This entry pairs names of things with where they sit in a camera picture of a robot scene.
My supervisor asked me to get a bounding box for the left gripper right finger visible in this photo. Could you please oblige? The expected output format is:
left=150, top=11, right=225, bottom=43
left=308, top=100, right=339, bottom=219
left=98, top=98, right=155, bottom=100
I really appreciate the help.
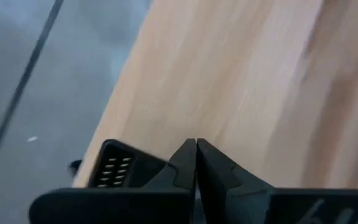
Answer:
left=196, top=138, right=358, bottom=224

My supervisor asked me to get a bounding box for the black plastic basket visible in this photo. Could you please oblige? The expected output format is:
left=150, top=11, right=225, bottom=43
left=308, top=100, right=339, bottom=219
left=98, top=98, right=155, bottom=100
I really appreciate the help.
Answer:
left=87, top=139, right=170, bottom=190

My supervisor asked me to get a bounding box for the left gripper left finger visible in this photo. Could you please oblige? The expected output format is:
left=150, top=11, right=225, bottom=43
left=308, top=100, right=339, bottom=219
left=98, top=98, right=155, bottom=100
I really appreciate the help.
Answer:
left=29, top=138, right=197, bottom=224

